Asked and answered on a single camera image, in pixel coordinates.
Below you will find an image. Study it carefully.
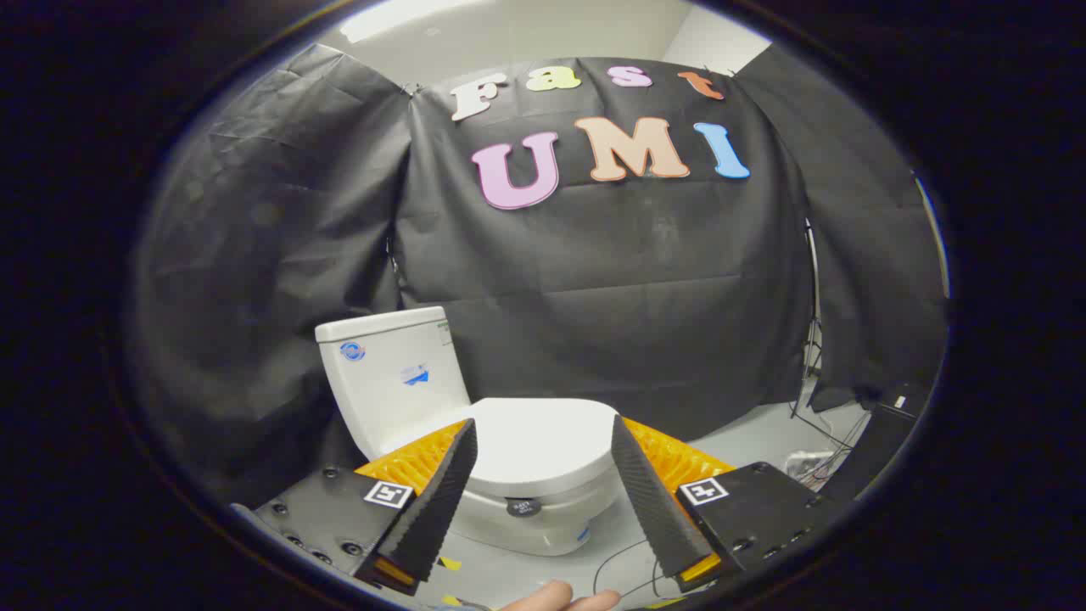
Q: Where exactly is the black box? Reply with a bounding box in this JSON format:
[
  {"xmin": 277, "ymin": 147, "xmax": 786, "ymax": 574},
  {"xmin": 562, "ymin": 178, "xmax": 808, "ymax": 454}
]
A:
[{"xmin": 819, "ymin": 382, "xmax": 930, "ymax": 502}]

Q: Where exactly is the thin metal backdrop stand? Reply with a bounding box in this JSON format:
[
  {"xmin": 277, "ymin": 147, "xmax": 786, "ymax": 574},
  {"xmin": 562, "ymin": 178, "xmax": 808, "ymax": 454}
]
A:
[{"xmin": 789, "ymin": 219, "xmax": 826, "ymax": 418}]

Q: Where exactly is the white toilet lid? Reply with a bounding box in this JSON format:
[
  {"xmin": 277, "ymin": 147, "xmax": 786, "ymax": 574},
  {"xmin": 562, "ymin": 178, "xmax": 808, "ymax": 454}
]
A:
[{"xmin": 462, "ymin": 397, "xmax": 622, "ymax": 519}]

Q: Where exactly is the black backdrop cloth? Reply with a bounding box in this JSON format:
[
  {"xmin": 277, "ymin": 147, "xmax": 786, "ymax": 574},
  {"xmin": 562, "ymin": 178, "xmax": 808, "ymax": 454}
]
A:
[{"xmin": 127, "ymin": 42, "xmax": 949, "ymax": 510}]

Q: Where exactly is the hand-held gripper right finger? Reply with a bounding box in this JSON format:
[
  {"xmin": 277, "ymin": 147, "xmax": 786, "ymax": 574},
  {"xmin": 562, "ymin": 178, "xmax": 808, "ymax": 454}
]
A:
[{"xmin": 611, "ymin": 414, "xmax": 849, "ymax": 593}]

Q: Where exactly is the white ceramic toilet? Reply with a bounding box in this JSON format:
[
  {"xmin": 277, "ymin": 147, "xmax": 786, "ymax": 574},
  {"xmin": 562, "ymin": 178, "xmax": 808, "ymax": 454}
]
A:
[{"xmin": 316, "ymin": 307, "xmax": 623, "ymax": 558}]

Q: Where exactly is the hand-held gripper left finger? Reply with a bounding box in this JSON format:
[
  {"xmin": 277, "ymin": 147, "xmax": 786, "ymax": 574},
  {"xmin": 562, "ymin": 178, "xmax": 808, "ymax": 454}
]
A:
[{"xmin": 231, "ymin": 418, "xmax": 479, "ymax": 597}]

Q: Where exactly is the thin black cable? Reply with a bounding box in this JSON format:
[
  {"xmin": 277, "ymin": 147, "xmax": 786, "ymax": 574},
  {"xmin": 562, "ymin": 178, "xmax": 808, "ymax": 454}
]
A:
[{"xmin": 592, "ymin": 539, "xmax": 671, "ymax": 600}]

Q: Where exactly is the tangle of floor cables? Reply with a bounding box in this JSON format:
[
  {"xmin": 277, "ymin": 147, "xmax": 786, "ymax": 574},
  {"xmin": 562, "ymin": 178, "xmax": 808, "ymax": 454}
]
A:
[{"xmin": 785, "ymin": 407, "xmax": 866, "ymax": 495}]

